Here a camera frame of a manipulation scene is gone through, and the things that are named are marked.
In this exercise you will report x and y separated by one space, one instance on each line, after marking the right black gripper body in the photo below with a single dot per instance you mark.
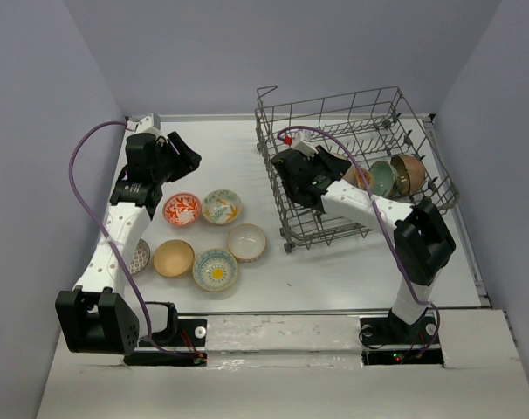
315 164

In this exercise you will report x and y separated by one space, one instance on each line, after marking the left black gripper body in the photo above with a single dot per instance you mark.
159 171

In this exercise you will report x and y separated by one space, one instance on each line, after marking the plain white bowl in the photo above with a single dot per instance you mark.
364 178

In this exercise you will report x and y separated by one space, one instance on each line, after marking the mint green bowl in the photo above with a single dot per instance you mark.
385 179

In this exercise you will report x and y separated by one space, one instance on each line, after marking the brown glazed bowl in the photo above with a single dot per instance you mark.
411 174

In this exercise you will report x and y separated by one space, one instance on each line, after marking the small patterned bowl under arm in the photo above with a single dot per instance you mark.
141 257

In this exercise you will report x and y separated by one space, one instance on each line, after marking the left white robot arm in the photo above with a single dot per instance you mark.
94 316

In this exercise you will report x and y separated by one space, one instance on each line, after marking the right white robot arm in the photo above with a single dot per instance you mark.
417 236

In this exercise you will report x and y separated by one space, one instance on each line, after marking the orange coral pattern bowl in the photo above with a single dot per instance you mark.
182 209

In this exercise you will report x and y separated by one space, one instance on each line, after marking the leaf and flower pattern bowl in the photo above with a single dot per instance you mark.
221 206

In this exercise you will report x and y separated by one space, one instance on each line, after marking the white bowl with patterned outside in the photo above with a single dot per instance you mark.
246 242

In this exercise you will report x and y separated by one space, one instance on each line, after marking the tan orange bowl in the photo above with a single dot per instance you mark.
173 258

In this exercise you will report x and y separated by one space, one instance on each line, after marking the teal bowl with yellow centre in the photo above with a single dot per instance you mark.
215 270

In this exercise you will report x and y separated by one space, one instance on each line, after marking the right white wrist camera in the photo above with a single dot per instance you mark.
300 141

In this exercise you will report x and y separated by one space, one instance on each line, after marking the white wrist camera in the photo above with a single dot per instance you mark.
300 141
150 123

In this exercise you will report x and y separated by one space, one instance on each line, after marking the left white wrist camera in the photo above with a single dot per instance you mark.
150 123

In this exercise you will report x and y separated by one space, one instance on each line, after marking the grey wire dish rack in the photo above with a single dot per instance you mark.
371 125

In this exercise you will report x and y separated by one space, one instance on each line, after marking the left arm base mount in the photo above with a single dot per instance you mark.
183 338

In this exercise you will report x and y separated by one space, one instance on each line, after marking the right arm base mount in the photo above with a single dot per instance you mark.
386 341

